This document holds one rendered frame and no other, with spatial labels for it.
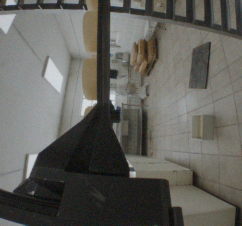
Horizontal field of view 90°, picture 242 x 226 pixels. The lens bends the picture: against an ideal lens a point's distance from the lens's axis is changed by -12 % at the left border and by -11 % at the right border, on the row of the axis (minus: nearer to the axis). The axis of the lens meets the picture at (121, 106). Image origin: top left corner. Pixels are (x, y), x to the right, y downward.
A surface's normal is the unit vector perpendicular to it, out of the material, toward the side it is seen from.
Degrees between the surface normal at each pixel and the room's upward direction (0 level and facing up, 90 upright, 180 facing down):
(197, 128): 90
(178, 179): 90
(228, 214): 90
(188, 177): 90
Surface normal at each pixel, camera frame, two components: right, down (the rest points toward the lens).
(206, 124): 0.07, -0.11
